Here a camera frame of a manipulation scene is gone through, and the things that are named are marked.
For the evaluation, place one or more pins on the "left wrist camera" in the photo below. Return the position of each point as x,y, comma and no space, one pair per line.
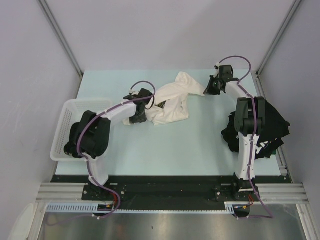
133,94

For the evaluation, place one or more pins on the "white slotted cable duct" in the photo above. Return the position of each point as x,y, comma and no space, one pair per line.
99,208

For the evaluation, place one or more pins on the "white t shirt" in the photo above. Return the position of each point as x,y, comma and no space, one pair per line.
170,102

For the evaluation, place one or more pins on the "aluminium frame rail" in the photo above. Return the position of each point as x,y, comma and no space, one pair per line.
282,193

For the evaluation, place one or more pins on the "aluminium corner post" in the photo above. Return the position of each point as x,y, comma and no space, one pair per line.
294,8
49,15

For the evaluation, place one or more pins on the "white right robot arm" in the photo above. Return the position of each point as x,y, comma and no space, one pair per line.
249,118

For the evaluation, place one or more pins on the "black t shirt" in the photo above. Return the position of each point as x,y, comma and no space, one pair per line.
69,148

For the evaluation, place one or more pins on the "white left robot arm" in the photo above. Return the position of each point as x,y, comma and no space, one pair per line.
89,138

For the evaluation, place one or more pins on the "right aluminium corner post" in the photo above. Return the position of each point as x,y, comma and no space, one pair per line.
294,8

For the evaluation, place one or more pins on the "white plastic laundry basket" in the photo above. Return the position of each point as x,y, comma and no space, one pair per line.
71,113

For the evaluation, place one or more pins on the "stack of black t shirts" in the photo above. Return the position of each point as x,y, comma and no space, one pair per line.
270,139

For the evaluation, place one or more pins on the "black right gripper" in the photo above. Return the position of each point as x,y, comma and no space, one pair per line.
210,90

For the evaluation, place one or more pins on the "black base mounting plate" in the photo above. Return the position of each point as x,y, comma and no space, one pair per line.
171,193

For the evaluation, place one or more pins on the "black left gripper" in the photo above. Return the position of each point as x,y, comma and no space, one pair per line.
141,119

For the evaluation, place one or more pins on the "left aluminium corner post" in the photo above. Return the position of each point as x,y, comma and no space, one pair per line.
49,15

